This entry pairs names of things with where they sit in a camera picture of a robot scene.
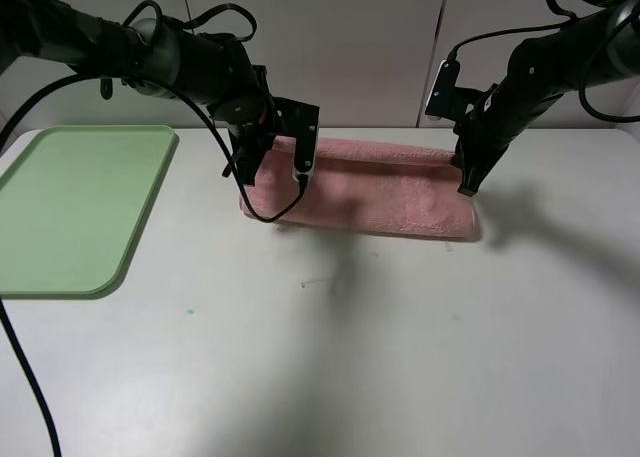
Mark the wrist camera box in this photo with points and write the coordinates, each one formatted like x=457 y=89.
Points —
x=299 y=121
x=446 y=100

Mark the pink fluffy towel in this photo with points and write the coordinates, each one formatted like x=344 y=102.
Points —
x=385 y=188

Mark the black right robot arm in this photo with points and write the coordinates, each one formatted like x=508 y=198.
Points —
x=599 y=49

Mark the green plastic tray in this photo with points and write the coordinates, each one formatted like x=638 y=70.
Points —
x=73 y=205

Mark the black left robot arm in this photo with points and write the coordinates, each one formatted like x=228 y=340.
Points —
x=156 y=55

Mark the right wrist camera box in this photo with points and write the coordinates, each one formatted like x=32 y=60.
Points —
x=446 y=100

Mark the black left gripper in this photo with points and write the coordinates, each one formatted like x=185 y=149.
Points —
x=246 y=108

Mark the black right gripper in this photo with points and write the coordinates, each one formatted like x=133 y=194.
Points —
x=539 y=72

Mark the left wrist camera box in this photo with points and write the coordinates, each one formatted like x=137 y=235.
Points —
x=299 y=121

